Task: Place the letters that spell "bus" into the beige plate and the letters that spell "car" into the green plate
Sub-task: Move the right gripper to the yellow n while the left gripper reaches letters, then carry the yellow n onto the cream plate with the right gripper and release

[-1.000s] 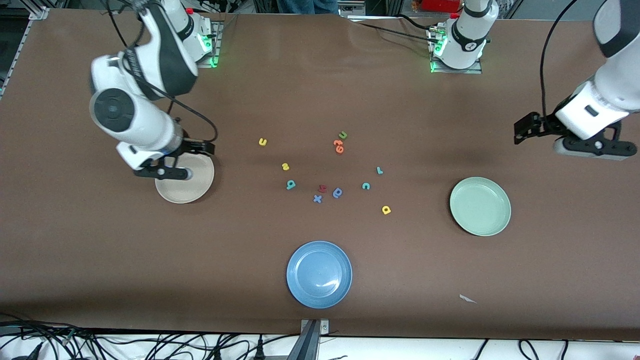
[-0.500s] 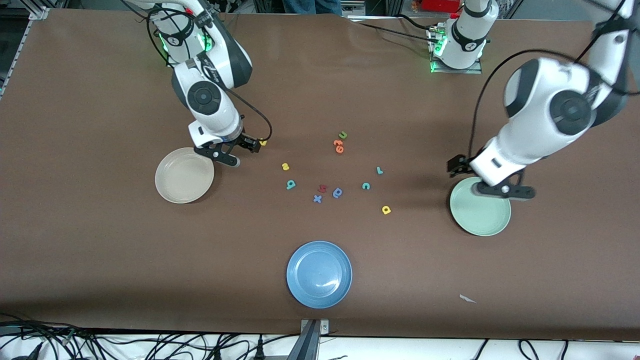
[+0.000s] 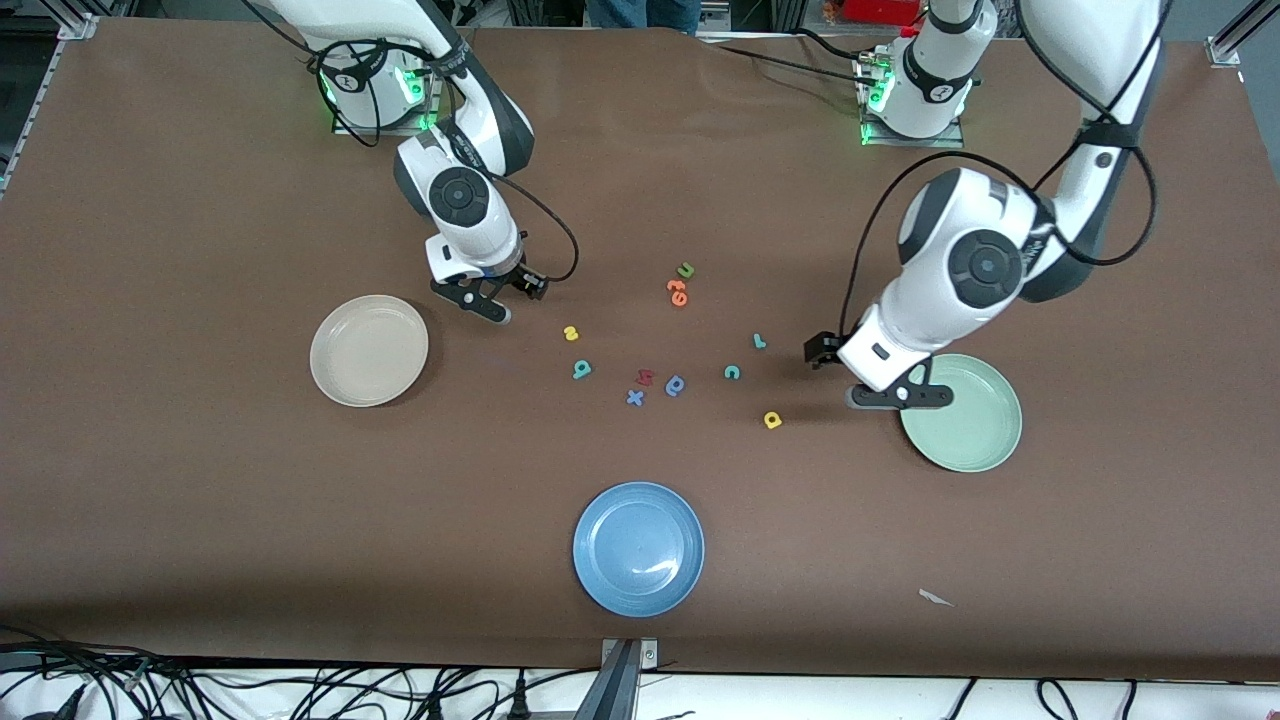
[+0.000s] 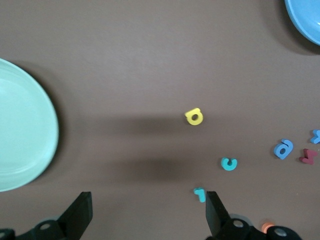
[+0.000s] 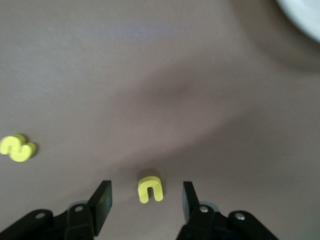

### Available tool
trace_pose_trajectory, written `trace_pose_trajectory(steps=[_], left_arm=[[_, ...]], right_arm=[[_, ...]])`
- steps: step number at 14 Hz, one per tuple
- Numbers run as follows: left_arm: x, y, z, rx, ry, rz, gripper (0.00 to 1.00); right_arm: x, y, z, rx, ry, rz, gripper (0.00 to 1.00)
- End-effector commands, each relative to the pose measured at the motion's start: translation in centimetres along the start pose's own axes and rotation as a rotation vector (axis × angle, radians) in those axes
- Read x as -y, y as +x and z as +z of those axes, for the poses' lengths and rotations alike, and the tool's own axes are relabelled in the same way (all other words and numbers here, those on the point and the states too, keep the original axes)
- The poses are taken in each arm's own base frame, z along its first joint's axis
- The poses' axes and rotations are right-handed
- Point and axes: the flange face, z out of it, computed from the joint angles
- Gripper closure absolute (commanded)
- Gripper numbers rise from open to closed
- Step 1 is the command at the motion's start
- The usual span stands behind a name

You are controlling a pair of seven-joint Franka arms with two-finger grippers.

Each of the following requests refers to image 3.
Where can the aluminium extrusion post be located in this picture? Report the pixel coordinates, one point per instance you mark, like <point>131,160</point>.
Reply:
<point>615,690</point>

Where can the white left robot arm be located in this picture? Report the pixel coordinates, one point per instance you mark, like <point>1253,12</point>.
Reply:
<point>985,265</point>

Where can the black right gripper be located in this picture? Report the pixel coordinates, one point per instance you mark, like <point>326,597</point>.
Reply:
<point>519,279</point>

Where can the teal foam letter g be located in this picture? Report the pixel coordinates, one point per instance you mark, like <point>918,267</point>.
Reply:
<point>581,371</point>

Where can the person legs in jeans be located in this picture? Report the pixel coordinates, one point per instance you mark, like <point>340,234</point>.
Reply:
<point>640,12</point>

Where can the blue foam letter a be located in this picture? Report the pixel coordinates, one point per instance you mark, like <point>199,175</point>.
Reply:
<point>675,386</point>

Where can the red box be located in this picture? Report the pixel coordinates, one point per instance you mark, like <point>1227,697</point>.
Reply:
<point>880,10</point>

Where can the blue round plate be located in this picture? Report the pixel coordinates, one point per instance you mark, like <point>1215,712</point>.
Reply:
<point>638,549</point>

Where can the small metal bracket plate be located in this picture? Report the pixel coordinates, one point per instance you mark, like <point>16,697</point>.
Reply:
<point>648,655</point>

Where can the beige brown round plate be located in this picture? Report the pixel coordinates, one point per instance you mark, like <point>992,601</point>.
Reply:
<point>369,350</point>

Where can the white paper scrap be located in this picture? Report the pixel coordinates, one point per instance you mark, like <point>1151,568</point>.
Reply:
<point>935,598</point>

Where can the black power plug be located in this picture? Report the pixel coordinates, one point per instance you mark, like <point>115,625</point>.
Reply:
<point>519,698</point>
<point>433,706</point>

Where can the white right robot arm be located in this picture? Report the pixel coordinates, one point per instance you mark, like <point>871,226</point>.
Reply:
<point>460,190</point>

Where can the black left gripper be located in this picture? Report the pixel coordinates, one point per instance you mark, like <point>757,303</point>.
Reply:
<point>822,349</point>

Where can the aluminium frame rail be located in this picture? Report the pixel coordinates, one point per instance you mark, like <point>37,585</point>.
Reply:
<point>75,27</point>
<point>1222,48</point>

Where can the pale green round plate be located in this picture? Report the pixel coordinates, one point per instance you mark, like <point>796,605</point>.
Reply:
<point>975,430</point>

